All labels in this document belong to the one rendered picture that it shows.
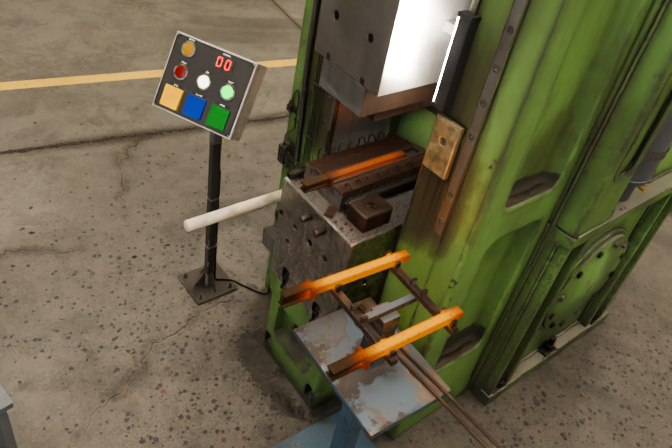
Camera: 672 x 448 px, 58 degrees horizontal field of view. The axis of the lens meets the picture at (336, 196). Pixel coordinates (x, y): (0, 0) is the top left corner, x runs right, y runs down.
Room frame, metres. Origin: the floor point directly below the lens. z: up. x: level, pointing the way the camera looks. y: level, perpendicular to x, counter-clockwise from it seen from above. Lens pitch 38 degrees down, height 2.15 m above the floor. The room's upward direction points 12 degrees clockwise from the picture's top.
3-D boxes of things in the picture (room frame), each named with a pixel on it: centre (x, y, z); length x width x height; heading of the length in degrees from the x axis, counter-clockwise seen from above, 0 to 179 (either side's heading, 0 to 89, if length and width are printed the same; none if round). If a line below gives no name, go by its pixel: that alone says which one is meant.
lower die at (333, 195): (1.75, -0.10, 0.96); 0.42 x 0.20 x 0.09; 135
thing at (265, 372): (1.57, 0.09, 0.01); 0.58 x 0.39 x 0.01; 45
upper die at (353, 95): (1.75, -0.10, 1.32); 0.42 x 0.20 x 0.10; 135
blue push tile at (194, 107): (1.82, 0.55, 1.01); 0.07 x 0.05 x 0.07; 70
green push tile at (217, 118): (1.79, 0.46, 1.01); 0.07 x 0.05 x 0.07; 70
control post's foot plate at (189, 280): (1.94, 0.50, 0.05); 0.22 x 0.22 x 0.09; 45
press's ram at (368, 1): (1.72, -0.13, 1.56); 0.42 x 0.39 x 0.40; 135
